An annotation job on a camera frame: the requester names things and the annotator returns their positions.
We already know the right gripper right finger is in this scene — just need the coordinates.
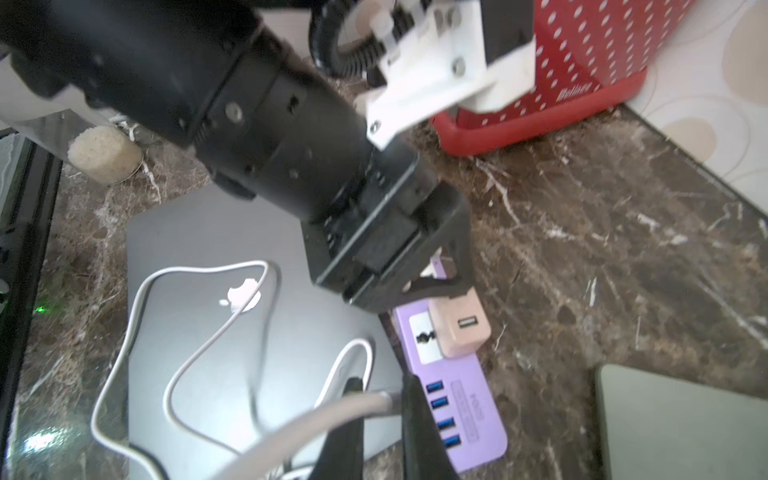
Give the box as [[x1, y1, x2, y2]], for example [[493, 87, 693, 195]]
[[401, 373, 459, 480]]

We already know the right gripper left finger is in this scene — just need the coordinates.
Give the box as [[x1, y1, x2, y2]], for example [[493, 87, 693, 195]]
[[309, 378, 364, 479]]

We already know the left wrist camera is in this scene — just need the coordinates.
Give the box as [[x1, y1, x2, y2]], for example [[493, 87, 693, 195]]
[[354, 1, 536, 150]]

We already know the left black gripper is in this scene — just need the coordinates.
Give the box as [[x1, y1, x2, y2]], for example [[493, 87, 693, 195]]
[[194, 35, 474, 313]]

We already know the pink charger adapter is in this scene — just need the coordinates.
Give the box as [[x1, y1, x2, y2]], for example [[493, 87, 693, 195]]
[[428, 287, 491, 359]]

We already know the dark grey laptop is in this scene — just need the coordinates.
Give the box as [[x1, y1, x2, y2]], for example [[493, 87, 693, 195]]
[[126, 185, 402, 479]]

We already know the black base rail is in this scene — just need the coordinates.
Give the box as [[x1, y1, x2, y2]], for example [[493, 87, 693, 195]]
[[1, 129, 62, 456]]

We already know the silver apple laptop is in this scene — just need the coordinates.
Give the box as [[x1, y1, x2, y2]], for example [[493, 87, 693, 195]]
[[595, 364, 767, 479]]

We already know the purple power strip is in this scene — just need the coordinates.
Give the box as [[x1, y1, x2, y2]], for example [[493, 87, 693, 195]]
[[393, 300, 508, 473]]

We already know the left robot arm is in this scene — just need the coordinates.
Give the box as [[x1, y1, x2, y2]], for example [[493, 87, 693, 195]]
[[1, 1, 474, 313]]

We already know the red chrome toaster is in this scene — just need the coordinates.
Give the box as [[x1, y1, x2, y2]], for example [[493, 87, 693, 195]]
[[432, 0, 694, 156]]

